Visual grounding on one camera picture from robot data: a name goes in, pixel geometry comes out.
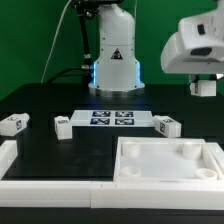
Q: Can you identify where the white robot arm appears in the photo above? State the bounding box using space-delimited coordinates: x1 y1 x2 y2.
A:
72 0 224 97

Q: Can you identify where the white front fence bar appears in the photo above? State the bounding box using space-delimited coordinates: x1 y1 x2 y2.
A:
0 181 224 210

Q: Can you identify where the white fence piece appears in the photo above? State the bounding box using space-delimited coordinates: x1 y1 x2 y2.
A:
208 143 224 173
0 140 18 180

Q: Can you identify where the white square tabletop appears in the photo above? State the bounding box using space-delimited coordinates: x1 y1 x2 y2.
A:
113 137 224 183

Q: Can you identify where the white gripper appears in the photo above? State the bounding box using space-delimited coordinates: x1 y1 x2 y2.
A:
160 31 224 85

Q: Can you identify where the white left fence piece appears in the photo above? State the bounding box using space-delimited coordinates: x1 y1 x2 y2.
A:
0 140 18 180

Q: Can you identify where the black cable bundle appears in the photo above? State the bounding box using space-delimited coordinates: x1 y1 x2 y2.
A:
44 0 101 84

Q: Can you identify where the white cable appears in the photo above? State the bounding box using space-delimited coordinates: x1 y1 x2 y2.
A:
40 0 73 84

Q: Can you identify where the white right fence piece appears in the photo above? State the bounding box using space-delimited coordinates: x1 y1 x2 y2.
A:
208 143 224 173

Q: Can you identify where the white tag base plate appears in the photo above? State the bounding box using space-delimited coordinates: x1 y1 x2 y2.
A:
70 110 154 127

